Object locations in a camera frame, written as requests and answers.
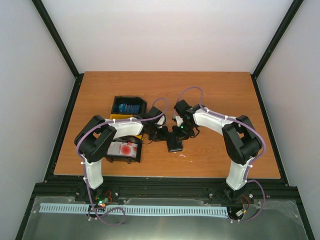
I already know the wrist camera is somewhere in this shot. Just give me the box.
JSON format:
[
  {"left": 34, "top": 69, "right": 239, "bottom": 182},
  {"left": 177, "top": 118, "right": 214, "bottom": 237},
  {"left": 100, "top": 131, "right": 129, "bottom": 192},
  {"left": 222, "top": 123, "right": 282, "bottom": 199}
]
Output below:
[
  {"left": 174, "top": 115, "right": 183, "bottom": 127},
  {"left": 156, "top": 115, "right": 166, "bottom": 127}
]

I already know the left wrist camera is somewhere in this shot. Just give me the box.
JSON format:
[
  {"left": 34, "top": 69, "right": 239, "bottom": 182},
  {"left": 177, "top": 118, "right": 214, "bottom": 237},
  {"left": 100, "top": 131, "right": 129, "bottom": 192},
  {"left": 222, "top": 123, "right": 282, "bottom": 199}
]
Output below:
[{"left": 156, "top": 115, "right": 166, "bottom": 127}]

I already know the black card holder wallet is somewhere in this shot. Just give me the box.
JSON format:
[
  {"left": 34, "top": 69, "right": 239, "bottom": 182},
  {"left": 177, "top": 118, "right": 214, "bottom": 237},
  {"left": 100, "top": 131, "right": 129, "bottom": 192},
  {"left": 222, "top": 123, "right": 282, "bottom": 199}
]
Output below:
[{"left": 166, "top": 132, "right": 183, "bottom": 153}]

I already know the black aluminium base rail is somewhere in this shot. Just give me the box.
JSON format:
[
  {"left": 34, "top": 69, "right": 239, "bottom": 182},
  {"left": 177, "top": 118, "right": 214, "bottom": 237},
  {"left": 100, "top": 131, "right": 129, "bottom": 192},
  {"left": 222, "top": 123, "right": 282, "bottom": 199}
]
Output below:
[{"left": 30, "top": 176, "right": 302, "bottom": 207}]

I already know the red white card stack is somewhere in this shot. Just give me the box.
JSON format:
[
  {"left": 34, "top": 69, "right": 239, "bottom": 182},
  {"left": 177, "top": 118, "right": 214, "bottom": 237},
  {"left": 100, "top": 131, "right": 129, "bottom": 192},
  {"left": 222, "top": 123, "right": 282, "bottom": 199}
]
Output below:
[{"left": 107, "top": 141, "right": 138, "bottom": 158}]

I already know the left black card bin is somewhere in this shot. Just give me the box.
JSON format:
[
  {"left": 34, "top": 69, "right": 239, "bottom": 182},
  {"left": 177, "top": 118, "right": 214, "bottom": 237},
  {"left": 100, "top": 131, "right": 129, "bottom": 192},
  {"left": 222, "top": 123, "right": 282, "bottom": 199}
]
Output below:
[{"left": 105, "top": 141, "right": 142, "bottom": 164}]

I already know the small electronics board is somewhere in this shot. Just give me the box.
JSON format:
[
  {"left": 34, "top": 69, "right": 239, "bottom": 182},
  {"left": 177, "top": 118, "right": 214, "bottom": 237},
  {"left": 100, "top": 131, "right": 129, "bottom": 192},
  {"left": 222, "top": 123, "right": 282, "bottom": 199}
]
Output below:
[{"left": 95, "top": 190, "right": 113, "bottom": 207}]

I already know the blue card stack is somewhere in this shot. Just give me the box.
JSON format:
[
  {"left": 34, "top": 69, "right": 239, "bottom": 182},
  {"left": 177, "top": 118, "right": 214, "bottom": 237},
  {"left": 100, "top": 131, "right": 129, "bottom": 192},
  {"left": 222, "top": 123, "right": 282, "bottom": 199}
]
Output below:
[{"left": 117, "top": 103, "right": 140, "bottom": 114}]

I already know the black frame post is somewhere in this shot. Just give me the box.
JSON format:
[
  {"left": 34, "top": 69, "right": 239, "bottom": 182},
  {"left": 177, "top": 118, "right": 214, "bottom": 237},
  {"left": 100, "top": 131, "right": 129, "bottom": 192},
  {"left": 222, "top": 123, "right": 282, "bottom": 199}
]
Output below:
[
  {"left": 251, "top": 0, "right": 304, "bottom": 81},
  {"left": 31, "top": 0, "right": 81, "bottom": 78}
]

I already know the left black frame post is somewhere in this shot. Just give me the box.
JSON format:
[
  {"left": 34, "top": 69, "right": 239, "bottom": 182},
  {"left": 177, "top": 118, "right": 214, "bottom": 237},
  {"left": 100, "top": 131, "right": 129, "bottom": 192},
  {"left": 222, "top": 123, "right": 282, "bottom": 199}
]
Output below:
[{"left": 31, "top": 0, "right": 81, "bottom": 78}]

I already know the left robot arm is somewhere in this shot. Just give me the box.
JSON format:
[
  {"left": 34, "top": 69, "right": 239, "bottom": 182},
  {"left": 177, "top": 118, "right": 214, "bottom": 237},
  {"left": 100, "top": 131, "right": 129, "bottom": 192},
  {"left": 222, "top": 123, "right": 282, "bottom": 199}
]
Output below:
[{"left": 74, "top": 107, "right": 165, "bottom": 202}]

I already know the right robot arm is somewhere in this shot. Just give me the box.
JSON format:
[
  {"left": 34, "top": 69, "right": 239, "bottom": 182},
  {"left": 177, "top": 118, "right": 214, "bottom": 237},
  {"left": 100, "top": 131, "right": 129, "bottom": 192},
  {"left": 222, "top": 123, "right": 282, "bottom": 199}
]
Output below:
[{"left": 167, "top": 100, "right": 266, "bottom": 191}]

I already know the right black card bin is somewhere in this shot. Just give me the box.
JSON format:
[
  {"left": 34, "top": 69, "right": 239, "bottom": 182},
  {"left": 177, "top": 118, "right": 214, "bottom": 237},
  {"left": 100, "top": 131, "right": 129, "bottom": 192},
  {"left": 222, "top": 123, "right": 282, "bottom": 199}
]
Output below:
[{"left": 111, "top": 96, "right": 147, "bottom": 115}]

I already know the black card bin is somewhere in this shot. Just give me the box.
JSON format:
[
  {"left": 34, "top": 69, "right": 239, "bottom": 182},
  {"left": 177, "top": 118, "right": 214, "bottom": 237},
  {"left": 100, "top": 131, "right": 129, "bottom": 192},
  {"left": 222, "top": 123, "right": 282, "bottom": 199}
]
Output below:
[
  {"left": 111, "top": 96, "right": 147, "bottom": 115},
  {"left": 105, "top": 141, "right": 142, "bottom": 164}
]

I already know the right black frame post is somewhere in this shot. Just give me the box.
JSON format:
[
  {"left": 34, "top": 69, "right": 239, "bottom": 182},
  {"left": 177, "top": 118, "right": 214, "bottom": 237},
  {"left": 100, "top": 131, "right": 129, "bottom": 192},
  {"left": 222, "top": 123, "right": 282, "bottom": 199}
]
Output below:
[{"left": 251, "top": 0, "right": 304, "bottom": 81}]

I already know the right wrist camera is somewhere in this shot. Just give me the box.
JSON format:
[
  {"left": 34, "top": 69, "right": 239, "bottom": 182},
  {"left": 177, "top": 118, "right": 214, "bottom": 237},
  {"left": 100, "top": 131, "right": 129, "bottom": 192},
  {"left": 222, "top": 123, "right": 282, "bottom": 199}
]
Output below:
[{"left": 174, "top": 115, "right": 183, "bottom": 127}]

